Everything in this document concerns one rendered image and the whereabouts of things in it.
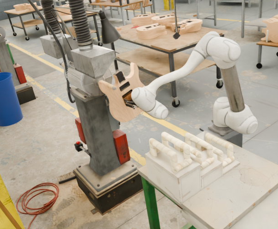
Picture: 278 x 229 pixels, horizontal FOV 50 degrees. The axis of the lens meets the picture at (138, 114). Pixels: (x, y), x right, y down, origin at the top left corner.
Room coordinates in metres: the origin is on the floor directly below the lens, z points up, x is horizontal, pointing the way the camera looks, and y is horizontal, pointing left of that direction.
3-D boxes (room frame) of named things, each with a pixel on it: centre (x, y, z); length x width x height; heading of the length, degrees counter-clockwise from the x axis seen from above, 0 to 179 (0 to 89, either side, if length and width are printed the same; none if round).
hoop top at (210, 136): (1.41, -0.43, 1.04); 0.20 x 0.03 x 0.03; 31
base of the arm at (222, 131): (2.07, -0.66, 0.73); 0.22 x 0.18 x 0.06; 24
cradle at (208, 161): (1.23, -0.31, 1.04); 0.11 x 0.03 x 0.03; 122
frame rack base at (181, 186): (1.23, -0.13, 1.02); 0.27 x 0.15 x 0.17; 32
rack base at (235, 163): (1.39, -0.39, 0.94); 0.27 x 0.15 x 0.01; 32
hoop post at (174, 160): (1.13, -0.13, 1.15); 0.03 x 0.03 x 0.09
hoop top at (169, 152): (1.21, -0.09, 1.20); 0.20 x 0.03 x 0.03; 31
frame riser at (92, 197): (2.33, 0.39, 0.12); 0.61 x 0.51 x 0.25; 122
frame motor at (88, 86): (2.28, 0.35, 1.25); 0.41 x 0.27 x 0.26; 32
